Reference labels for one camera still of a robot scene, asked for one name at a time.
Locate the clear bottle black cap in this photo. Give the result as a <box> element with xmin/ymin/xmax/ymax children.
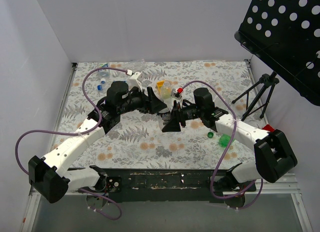
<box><xmin>156</xmin><ymin>107</ymin><xmax>171</xmax><ymax>130</ymax></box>

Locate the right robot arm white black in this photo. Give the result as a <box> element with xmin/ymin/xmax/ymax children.
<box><xmin>158</xmin><ymin>87</ymin><xmax>298</xmax><ymax>191</ymax></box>

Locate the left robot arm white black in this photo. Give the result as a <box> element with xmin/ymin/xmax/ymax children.
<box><xmin>28</xmin><ymin>81</ymin><xmax>167</xmax><ymax>204</ymax></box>

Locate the green bottle cap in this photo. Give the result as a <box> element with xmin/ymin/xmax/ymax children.
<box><xmin>207</xmin><ymin>132</ymin><xmax>214</xmax><ymax>138</ymax></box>

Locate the clear uncapped bottle right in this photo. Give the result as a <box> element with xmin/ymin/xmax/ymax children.
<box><xmin>213</xmin><ymin>83</ymin><xmax>230</xmax><ymax>103</ymax></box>

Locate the crushed clear bottle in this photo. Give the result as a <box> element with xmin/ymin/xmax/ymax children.
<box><xmin>123</xmin><ymin>59</ymin><xmax>147</xmax><ymax>73</ymax></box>

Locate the bottle green white label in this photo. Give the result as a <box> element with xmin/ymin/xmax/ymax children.
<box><xmin>97</xmin><ymin>63</ymin><xmax>110</xmax><ymax>80</ymax></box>

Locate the green plastic bottle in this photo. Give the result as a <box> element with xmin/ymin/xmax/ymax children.
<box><xmin>218</xmin><ymin>134</ymin><xmax>235</xmax><ymax>148</ymax></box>

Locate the floral tablecloth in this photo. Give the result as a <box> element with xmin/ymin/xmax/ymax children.
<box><xmin>58</xmin><ymin>60</ymin><xmax>254</xmax><ymax>169</ymax></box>

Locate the yellow green toy basket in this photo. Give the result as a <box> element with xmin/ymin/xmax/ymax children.
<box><xmin>156</xmin><ymin>80</ymin><xmax>166</xmax><ymax>96</ymax></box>

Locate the black tripod stand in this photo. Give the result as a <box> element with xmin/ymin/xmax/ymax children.
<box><xmin>231</xmin><ymin>71</ymin><xmax>280</xmax><ymax>122</ymax></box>

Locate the red box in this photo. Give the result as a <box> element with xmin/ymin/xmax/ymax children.
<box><xmin>262</xmin><ymin>124</ymin><xmax>275</xmax><ymax>132</ymax></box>

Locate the black perforated music stand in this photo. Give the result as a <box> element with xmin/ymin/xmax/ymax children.
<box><xmin>234</xmin><ymin>0</ymin><xmax>320</xmax><ymax>106</ymax></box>

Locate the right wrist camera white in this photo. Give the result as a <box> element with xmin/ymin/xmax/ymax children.
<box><xmin>170</xmin><ymin>87</ymin><xmax>183</xmax><ymax>101</ymax></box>

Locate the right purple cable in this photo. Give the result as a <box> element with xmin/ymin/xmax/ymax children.
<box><xmin>181</xmin><ymin>80</ymin><xmax>264</xmax><ymax>210</ymax></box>

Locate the purple cable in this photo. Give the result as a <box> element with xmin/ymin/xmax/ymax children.
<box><xmin>181</xmin><ymin>80</ymin><xmax>264</xmax><ymax>210</ymax></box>
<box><xmin>14</xmin><ymin>66</ymin><xmax>133</xmax><ymax>221</ymax></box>

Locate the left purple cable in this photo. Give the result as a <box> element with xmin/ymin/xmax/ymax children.
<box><xmin>14</xmin><ymin>66</ymin><xmax>133</xmax><ymax>221</ymax></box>

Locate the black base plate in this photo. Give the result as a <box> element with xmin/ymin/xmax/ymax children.
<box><xmin>92</xmin><ymin>168</ymin><xmax>260</xmax><ymax>204</ymax></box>

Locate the aluminium frame rail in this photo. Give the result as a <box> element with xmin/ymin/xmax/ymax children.
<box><xmin>261</xmin><ymin>173</ymin><xmax>313</xmax><ymax>232</ymax></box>

